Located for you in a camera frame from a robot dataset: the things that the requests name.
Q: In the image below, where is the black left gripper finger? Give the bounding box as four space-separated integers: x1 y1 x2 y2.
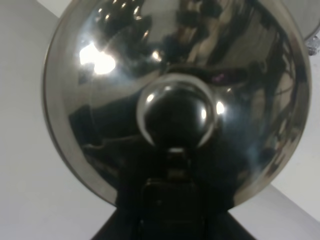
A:
93 148 253 240

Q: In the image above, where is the stainless steel teapot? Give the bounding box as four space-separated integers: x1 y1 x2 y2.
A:
42 0 311 211

